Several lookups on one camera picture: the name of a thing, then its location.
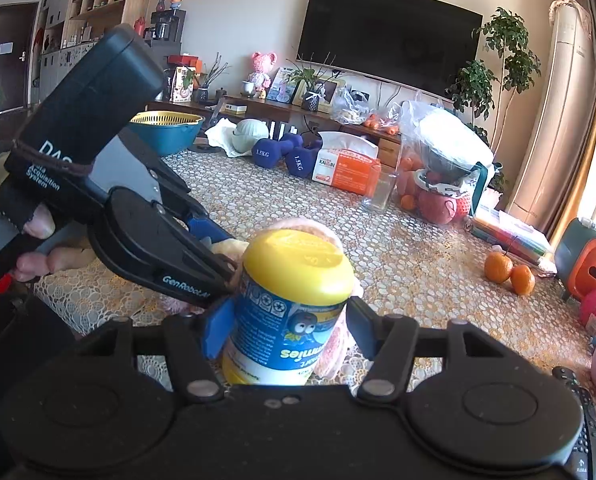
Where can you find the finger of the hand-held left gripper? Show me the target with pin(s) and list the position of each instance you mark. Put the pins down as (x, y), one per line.
(204, 228)
(213, 266)

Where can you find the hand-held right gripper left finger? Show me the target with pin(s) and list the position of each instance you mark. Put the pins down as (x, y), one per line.
(216, 329)

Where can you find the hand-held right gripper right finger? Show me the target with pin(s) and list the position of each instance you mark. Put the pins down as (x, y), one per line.
(362, 321)

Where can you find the pink fluffy cloth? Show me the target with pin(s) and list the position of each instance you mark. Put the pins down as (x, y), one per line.
(331, 355)

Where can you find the yellow-lid blue-label bottle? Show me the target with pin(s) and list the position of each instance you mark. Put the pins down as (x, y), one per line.
(283, 305)

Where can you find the person's left hand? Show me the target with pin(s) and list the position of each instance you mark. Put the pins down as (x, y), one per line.
(39, 224)

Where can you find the yellow strainer basket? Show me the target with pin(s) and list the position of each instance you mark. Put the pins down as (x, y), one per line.
(165, 118)

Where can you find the dark brown door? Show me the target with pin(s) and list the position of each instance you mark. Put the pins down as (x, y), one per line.
(10, 60)

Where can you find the teal mixing bowl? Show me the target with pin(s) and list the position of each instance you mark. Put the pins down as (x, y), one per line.
(165, 139)

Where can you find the lace tablecloth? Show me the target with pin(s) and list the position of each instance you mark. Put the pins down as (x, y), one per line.
(428, 260)

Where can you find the wooden shelf cabinet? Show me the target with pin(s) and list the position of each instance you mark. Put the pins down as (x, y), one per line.
(98, 5)

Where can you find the white crumpled cloth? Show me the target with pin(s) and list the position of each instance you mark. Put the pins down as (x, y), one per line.
(220, 132)

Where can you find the colourful gift box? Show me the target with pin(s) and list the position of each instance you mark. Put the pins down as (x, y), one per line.
(183, 85)

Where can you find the pale green bowl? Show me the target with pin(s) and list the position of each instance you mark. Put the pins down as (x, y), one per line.
(250, 137)

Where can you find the purple dumbbell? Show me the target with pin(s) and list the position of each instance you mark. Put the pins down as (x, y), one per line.
(270, 147)
(303, 160)

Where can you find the black coffee machine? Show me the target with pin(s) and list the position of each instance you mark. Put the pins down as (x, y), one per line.
(165, 30)

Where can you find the dark vase with twigs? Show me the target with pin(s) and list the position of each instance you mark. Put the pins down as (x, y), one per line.
(208, 80)

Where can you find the clear drinking glass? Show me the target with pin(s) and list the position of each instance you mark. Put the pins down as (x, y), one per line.
(379, 190)

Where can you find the wooden television cabinet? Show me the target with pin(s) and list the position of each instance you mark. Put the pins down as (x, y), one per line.
(278, 112)

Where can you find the silver metal cup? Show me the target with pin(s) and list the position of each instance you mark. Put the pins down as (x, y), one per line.
(248, 89)

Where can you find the orange mandarin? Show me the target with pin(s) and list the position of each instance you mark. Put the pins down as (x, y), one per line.
(498, 267)
(523, 280)

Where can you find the orange and white tissue pack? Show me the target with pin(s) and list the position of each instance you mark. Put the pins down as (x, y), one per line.
(348, 167)

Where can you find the stack of colourful books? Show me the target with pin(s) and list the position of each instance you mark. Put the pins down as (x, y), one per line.
(513, 237)

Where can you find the small potted plant with ribbon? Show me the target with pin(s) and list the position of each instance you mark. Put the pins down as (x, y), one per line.
(310, 90)

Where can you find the cream framed picture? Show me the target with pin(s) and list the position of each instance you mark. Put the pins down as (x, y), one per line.
(334, 91)

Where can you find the small clear plastic bag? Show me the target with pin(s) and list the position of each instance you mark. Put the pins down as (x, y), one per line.
(350, 107)

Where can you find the plastic bag of mandarins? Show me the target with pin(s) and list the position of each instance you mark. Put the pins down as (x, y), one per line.
(384, 121)

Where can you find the large clear plastic bag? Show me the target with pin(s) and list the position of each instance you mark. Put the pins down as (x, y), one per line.
(443, 135)

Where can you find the green and orange appliance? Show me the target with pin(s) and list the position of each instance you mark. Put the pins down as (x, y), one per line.
(585, 260)

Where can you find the black remote control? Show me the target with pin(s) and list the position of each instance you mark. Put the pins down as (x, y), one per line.
(590, 435)

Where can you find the beige standing air conditioner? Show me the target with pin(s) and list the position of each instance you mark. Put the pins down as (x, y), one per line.
(553, 135)

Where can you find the black flat television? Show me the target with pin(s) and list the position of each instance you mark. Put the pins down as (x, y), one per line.
(388, 35)

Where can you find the tall green potted tree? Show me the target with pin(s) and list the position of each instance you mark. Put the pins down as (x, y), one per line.
(509, 60)

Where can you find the leaning photo frame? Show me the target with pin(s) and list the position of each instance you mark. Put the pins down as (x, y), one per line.
(283, 85)

